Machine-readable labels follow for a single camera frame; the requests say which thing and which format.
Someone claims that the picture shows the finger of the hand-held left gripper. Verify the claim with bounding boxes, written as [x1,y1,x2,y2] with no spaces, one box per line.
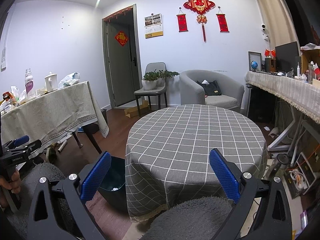
[5,139,42,159]
[2,135,30,150]

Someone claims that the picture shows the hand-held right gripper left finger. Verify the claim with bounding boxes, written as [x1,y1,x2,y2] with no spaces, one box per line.
[26,151,112,240]

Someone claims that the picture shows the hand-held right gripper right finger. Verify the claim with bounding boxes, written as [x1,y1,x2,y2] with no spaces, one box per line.
[209,148,293,240]

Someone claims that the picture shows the teal plastic bin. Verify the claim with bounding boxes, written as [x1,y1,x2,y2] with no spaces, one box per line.
[97,156,128,212]

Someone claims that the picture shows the person's left hand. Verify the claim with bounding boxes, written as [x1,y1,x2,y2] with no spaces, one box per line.
[0,169,22,208]

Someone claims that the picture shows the green slipper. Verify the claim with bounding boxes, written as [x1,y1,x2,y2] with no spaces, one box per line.
[45,147,58,164]

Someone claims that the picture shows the assorted small table items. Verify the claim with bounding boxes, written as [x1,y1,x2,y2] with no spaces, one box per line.
[0,85,25,115]

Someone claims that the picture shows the table with beige cloth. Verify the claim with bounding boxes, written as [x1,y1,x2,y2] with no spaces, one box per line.
[0,80,110,155]

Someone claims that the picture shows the round table grey checked cloth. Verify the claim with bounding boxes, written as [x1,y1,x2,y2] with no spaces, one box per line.
[124,105,268,222]

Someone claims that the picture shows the person's right leg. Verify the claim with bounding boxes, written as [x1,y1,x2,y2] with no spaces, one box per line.
[140,196,237,240]

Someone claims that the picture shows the purple label plastic bottle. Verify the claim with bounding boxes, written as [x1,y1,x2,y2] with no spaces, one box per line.
[24,68,35,99]

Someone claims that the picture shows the white kettle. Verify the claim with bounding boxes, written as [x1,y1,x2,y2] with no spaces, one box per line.
[44,72,58,92]

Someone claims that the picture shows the flat cardboard sheet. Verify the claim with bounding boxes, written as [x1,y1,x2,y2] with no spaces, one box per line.
[124,100,150,118]

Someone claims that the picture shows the crumpled plastic bag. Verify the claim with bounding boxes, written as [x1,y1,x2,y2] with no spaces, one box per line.
[58,72,81,88]

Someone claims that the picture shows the white power strip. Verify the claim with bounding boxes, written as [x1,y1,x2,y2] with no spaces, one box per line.
[287,152,318,193]

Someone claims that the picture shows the black handbag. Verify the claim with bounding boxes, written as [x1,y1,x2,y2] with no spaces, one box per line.
[196,80,222,97]

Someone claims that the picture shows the grey armchair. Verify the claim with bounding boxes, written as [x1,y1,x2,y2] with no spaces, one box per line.
[179,69,245,113]

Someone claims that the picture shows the grey door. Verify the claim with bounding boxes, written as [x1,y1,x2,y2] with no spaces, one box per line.
[102,4,141,110]

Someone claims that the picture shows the potted plant white pot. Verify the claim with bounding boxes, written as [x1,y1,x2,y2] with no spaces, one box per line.
[141,71,160,90]
[156,69,180,87]

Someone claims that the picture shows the desk with fringed cloth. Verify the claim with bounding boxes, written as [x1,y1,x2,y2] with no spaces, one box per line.
[244,70,320,153]

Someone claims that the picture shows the black speaker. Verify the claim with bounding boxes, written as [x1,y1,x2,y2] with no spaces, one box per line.
[265,57,276,72]

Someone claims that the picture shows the grey dining chair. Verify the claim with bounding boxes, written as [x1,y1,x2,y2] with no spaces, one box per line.
[134,62,168,117]

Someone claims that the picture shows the black monitor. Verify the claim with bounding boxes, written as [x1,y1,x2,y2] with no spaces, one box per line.
[275,41,300,73]

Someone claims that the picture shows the red diamond door decoration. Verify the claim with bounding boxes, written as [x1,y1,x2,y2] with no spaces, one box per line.
[114,31,129,47]

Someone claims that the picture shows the red hanging scroll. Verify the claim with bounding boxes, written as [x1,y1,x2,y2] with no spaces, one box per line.
[177,13,188,33]
[216,13,229,33]

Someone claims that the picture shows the beige curtain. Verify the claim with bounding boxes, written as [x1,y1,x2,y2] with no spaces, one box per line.
[250,0,300,55]

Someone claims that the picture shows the picture frame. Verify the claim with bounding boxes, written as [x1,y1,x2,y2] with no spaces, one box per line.
[248,51,262,72]

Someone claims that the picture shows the white security camera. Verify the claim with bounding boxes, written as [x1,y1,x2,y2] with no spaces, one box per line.
[260,24,270,42]

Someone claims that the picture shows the wall calendar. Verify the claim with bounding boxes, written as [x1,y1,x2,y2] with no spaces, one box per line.
[144,14,164,39]

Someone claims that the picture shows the red knot wall ornament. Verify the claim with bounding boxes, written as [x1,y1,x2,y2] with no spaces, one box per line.
[183,0,216,42]

